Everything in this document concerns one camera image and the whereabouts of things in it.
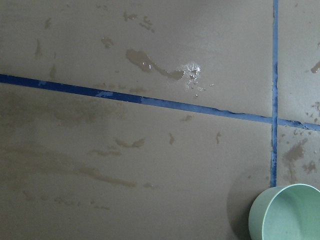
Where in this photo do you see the light green plastic bowl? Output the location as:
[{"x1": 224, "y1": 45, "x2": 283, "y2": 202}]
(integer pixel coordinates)
[{"x1": 248, "y1": 183, "x2": 320, "y2": 240}]

